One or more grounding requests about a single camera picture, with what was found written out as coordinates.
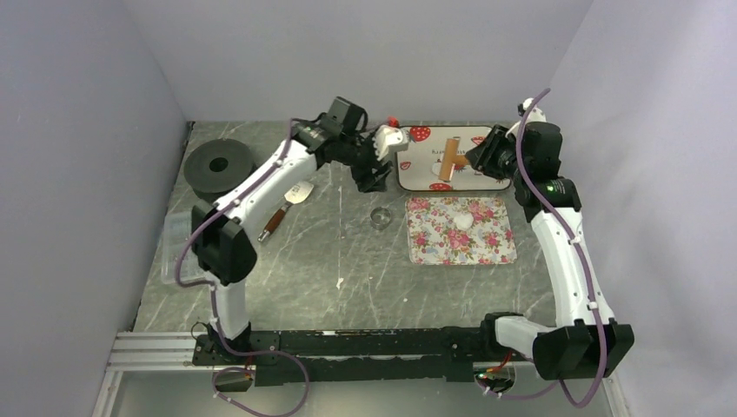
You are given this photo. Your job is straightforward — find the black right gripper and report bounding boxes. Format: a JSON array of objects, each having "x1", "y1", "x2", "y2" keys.
[{"x1": 465, "y1": 125, "x2": 529, "y2": 183}]

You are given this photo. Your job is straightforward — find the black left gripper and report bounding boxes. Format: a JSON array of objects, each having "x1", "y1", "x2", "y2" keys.
[{"x1": 339, "y1": 132, "x2": 395, "y2": 195}]

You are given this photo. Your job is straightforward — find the wooden rolling pin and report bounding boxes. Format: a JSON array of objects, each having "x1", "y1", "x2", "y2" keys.
[{"x1": 438, "y1": 137, "x2": 468, "y2": 182}]

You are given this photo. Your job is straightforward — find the floral print tray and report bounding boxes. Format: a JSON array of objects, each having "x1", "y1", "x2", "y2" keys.
[{"x1": 405, "y1": 196, "x2": 517, "y2": 266}]

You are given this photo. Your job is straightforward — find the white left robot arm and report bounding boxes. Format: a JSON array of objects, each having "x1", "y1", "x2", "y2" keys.
[{"x1": 187, "y1": 121, "x2": 410, "y2": 365}]

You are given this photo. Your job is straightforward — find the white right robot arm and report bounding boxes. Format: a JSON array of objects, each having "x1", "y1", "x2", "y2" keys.
[{"x1": 465, "y1": 98, "x2": 634, "y2": 381}]

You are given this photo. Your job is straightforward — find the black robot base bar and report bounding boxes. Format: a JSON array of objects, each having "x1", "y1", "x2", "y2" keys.
[{"x1": 192, "y1": 327, "x2": 525, "y2": 387}]

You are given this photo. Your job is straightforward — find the strawberry print tray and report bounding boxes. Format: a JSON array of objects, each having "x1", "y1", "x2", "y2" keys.
[{"x1": 396, "y1": 125, "x2": 511, "y2": 192}]

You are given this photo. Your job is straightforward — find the black filament spool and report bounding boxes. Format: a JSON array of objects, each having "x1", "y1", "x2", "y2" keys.
[{"x1": 183, "y1": 138, "x2": 256, "y2": 203}]

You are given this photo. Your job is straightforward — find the clear plastic parts box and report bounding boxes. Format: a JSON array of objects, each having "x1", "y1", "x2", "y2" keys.
[{"x1": 160, "y1": 212, "x2": 203, "y2": 284}]

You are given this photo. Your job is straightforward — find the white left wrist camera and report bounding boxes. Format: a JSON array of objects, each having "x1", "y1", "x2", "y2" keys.
[{"x1": 373, "y1": 116, "x2": 410, "y2": 162}]

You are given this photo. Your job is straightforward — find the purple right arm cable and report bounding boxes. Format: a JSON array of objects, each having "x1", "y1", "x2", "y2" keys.
[{"x1": 475, "y1": 87, "x2": 610, "y2": 410}]

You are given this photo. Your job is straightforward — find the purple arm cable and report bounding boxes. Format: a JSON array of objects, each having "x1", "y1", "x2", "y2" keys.
[
  {"x1": 475, "y1": 87, "x2": 610, "y2": 410},
  {"x1": 174, "y1": 117, "x2": 312, "y2": 417}
]

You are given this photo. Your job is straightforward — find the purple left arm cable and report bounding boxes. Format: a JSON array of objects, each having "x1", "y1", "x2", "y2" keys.
[{"x1": 174, "y1": 117, "x2": 312, "y2": 417}]

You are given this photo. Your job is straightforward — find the aluminium frame rail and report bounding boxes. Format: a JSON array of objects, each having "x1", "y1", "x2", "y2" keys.
[{"x1": 106, "y1": 332, "x2": 196, "y2": 372}]

